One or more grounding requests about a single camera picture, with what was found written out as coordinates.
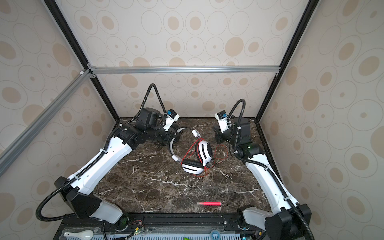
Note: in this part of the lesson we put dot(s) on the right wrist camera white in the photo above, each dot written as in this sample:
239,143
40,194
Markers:
222,118

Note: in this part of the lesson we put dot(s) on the pink marker pen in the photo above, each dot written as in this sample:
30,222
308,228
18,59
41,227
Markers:
209,203

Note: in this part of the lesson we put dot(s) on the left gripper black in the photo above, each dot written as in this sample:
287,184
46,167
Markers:
170,135

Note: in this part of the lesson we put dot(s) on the black frame post left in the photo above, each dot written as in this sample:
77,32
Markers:
59,18

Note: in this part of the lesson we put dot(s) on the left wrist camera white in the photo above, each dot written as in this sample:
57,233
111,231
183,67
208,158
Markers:
171,117

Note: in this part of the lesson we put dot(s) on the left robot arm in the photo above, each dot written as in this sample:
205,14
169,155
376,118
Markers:
148,125

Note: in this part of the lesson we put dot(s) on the aluminium rail left wall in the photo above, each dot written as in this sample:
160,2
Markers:
14,150

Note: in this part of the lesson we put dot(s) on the white red headphones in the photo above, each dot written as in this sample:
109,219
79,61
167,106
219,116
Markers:
197,159

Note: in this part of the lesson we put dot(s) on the horizontal aluminium rail back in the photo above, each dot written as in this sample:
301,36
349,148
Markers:
185,70

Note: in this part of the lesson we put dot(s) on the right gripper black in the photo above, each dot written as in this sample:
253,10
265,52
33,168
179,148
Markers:
218,134

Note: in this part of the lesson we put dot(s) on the blue round cap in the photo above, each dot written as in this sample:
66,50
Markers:
215,235

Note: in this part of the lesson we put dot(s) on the black frame post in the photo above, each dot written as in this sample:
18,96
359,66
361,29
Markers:
59,18
302,25

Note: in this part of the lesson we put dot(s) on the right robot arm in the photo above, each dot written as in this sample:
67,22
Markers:
288,219

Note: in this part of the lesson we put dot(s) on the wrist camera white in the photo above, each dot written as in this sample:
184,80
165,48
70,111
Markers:
222,118
171,117

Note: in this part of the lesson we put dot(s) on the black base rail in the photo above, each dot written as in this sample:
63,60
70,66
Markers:
166,226

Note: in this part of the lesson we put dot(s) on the white spoon-shaped tool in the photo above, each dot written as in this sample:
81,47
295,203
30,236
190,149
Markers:
84,235

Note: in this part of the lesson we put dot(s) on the black frame post right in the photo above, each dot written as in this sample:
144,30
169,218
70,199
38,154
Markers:
302,25

